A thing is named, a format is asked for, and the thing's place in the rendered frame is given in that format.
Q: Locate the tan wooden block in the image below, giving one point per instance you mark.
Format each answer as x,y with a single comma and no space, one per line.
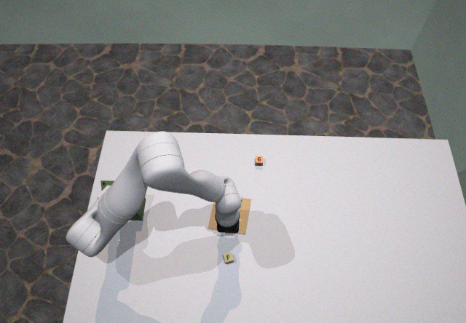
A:
228,258
259,161

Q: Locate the tan flat mat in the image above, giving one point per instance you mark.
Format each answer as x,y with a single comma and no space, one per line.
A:
243,221

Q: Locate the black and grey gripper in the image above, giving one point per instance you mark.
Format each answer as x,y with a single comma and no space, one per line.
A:
228,226

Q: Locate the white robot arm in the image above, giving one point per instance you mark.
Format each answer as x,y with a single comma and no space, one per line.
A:
161,168

